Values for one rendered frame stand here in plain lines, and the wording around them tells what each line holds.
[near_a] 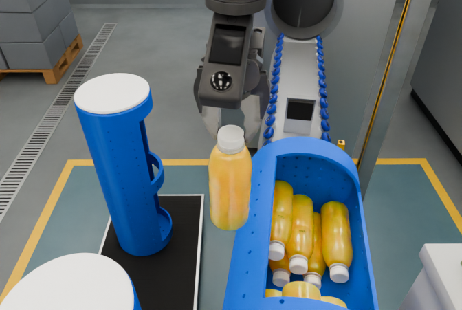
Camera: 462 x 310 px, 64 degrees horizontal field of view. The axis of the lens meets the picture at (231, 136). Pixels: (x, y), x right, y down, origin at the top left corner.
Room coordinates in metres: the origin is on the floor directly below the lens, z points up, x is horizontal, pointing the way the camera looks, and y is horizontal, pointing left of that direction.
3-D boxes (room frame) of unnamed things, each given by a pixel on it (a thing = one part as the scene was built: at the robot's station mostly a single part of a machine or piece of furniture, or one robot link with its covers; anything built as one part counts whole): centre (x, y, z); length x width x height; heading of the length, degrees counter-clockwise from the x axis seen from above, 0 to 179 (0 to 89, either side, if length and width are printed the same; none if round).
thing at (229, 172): (0.42, 0.00, 1.35); 0.07 x 0.07 x 0.19
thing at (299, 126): (1.08, -0.24, 1.00); 0.10 x 0.04 x 0.15; 81
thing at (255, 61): (0.44, -0.01, 1.59); 0.09 x 0.08 x 0.12; 172
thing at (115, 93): (1.20, 0.45, 1.03); 0.28 x 0.28 x 0.01
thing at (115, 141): (1.20, 0.45, 0.59); 0.28 x 0.28 x 0.88
